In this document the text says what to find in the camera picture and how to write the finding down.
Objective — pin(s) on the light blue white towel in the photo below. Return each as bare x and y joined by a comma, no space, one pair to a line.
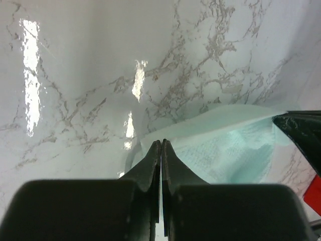
227,144

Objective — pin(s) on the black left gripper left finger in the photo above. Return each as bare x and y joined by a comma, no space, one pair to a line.
106,209

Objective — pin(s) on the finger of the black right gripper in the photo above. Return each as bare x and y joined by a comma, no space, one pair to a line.
303,128

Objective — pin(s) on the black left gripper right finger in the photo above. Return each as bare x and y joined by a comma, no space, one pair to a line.
196,210

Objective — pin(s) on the red plastic tray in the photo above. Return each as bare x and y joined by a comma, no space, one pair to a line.
312,195

